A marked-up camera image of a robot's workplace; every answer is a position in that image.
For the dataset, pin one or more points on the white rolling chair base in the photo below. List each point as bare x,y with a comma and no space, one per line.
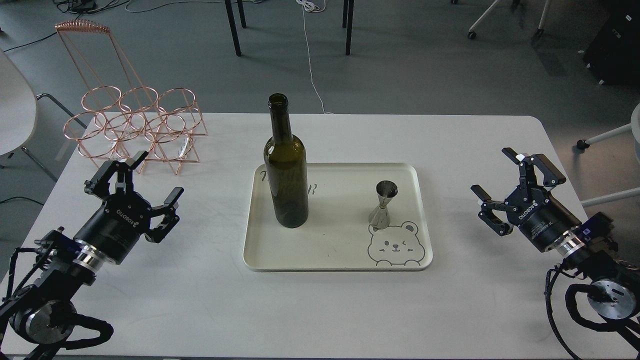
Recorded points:
502,15

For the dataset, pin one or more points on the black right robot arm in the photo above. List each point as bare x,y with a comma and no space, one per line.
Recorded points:
610,302

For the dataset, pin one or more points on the black equipment case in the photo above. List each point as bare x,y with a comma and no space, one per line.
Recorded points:
614,54

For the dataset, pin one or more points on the copper wire wine rack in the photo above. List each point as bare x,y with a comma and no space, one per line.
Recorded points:
120,118

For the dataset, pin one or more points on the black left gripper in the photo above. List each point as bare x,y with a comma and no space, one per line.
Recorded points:
124,216

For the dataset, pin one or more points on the dark green wine bottle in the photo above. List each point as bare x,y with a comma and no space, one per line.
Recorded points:
284,156

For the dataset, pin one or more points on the black table legs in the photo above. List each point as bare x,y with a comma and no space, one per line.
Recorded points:
348,7

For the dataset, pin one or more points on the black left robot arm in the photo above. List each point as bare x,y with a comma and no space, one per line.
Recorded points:
42,281

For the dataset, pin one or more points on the white chair left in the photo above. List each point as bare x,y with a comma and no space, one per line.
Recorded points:
18,111

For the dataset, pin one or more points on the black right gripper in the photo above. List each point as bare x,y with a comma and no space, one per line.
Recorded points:
532,208

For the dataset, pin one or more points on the cream bear serving tray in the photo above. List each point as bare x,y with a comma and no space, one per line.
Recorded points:
337,235

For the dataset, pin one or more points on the steel double jigger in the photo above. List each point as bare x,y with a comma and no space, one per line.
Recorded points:
379,217

